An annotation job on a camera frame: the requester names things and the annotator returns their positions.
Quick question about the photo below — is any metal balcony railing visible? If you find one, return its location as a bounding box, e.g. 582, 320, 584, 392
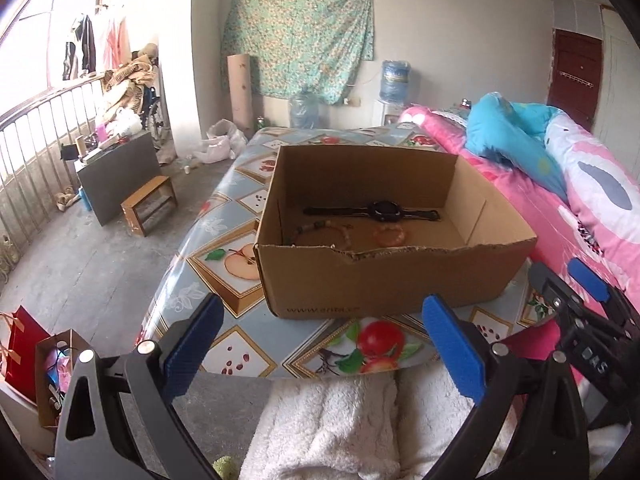
0, 72, 108, 281

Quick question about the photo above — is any pink blanket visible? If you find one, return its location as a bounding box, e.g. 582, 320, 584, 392
397, 105, 640, 431

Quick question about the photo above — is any wooden stool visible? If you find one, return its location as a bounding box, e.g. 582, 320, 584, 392
120, 176, 179, 237

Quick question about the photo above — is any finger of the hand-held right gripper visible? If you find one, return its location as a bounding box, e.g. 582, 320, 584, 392
569, 258, 640, 333
529, 261, 586, 333

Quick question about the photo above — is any pink hanging garment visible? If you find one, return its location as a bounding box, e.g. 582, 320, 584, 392
95, 7, 132, 68

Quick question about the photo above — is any pile of beige clothes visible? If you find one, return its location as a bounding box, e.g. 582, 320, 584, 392
102, 42, 161, 106

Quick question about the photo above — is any green fuzzy object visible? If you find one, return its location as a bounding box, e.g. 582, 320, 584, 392
212, 455, 240, 480

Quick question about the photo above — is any white panelled door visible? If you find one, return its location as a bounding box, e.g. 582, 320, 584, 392
600, 5, 632, 136

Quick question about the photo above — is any dark hanging jacket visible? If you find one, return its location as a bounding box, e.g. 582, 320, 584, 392
62, 14, 97, 82

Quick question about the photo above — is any fruit print tablecloth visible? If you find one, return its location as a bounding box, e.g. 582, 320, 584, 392
135, 125, 556, 381

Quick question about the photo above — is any red beaded bracelet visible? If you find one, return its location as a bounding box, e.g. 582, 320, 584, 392
372, 225, 407, 248

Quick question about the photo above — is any black wrist watch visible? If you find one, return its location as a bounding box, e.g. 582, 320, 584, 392
302, 200, 442, 224

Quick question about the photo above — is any clear water jug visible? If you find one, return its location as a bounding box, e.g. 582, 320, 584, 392
287, 87, 321, 130

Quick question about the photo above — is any white plastic bag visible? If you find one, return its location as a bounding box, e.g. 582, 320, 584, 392
192, 119, 249, 163
97, 105, 143, 138

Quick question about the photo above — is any blue cartoon print quilt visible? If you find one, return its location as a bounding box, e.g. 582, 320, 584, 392
465, 91, 640, 286

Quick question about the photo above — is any brown door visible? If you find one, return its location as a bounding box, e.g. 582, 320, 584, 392
546, 29, 604, 128

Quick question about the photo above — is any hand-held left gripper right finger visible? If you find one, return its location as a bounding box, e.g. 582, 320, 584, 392
421, 294, 591, 480

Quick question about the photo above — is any blue water jug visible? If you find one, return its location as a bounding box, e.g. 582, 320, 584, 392
378, 60, 412, 103

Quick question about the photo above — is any dark beaded bracelet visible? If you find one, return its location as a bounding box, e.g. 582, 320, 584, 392
292, 220, 357, 252

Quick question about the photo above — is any brown paper bag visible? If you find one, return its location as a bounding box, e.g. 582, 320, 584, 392
35, 329, 96, 431

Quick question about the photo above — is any green floral wall cloth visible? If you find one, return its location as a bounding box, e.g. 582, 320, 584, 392
220, 0, 376, 106

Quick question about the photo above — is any white fluffy towel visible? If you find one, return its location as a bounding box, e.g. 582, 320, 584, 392
240, 367, 640, 480

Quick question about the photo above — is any red gift bag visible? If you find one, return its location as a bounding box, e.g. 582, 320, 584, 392
0, 305, 52, 403

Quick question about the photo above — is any cardboard tube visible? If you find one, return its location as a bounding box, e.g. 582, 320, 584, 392
226, 54, 253, 131

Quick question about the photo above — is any lace-edged patterned cloth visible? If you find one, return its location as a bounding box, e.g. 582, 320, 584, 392
431, 107, 472, 123

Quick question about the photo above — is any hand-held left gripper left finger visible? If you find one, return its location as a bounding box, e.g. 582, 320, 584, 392
52, 292, 226, 480

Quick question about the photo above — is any cardboard box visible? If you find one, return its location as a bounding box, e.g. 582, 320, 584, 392
254, 144, 538, 321

